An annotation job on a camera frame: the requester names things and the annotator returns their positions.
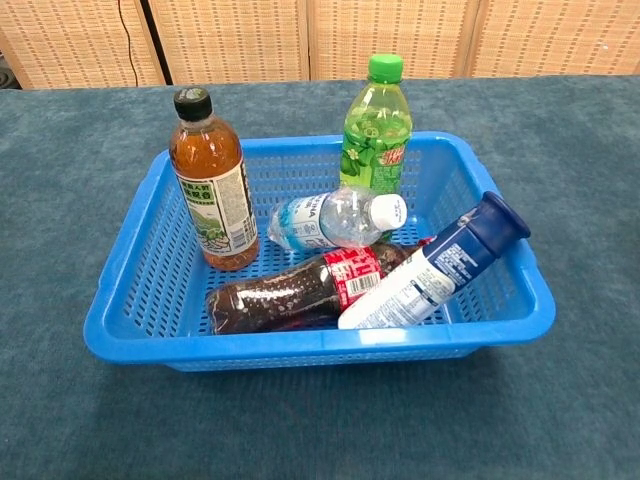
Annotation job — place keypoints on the cola bottle red cap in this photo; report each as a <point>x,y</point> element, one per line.
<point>280,300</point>

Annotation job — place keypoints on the teal carpet table mat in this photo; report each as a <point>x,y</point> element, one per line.
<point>100,425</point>

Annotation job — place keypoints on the bamboo folding screen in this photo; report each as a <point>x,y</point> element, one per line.
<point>225,30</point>

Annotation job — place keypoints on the blue perforated plastic basket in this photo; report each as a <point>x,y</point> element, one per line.
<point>150,285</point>

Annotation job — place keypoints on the green tea bottle green cap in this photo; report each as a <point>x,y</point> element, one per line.
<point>375,140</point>

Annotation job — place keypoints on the brown tea bottle black cap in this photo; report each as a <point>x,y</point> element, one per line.
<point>215,190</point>

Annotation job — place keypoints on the white bottle dark blue cap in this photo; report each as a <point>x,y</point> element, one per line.
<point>435,270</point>

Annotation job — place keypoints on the clear water bottle white cap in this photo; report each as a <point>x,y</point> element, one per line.
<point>330,220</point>

